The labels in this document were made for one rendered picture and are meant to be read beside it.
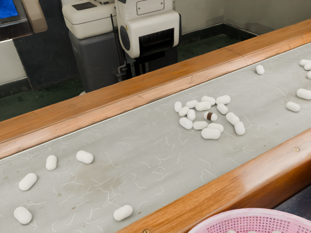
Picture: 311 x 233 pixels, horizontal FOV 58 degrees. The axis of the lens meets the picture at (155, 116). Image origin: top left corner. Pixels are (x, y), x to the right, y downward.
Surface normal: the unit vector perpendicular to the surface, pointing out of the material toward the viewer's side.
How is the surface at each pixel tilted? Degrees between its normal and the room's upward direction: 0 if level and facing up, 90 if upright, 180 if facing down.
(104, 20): 90
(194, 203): 0
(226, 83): 0
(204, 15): 87
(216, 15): 89
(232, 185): 0
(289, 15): 90
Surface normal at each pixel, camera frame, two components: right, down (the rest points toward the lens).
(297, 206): -0.09, -0.81
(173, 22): 0.46, 0.59
